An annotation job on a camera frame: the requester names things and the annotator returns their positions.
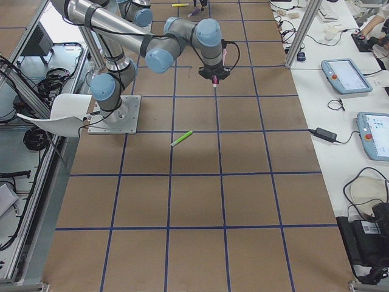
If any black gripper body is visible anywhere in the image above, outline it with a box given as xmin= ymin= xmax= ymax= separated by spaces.
xmin=193 ymin=0 xmax=208 ymax=9
xmin=198 ymin=64 xmax=232 ymax=80

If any purple pen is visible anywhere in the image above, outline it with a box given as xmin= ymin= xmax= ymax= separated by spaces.
xmin=187 ymin=9 xmax=201 ymax=18

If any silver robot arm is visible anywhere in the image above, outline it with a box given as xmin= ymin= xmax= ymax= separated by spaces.
xmin=116 ymin=0 xmax=153 ymax=27
xmin=52 ymin=1 xmax=231 ymax=124

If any pink mesh cup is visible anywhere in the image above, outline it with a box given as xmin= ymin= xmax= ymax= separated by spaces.
xmin=222 ymin=49 xmax=227 ymax=64

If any green pen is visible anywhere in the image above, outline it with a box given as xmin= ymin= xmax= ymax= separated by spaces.
xmin=170 ymin=131 xmax=193 ymax=147

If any blue usb hub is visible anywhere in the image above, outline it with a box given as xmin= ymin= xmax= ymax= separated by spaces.
xmin=297 ymin=51 xmax=306 ymax=62

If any black power adapter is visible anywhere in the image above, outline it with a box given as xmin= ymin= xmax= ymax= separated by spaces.
xmin=308 ymin=127 xmax=337 ymax=143

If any far blue teach pendant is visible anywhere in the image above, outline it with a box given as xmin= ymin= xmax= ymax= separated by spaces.
xmin=321 ymin=58 xmax=373 ymax=94

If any blue teach pendant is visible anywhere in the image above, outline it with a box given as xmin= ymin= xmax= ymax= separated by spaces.
xmin=321 ymin=58 xmax=373 ymax=94
xmin=357 ymin=112 xmax=388 ymax=161

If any white plastic chair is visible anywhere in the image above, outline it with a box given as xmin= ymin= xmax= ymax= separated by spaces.
xmin=17 ymin=93 xmax=92 ymax=137

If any near blue teach pendant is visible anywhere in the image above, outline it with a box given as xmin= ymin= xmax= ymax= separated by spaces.
xmin=357 ymin=112 xmax=388 ymax=161

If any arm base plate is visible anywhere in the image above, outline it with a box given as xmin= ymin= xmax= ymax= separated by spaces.
xmin=88 ymin=95 xmax=142 ymax=134

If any aluminium frame post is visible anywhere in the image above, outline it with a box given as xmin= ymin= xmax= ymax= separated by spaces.
xmin=284 ymin=0 xmax=322 ymax=69

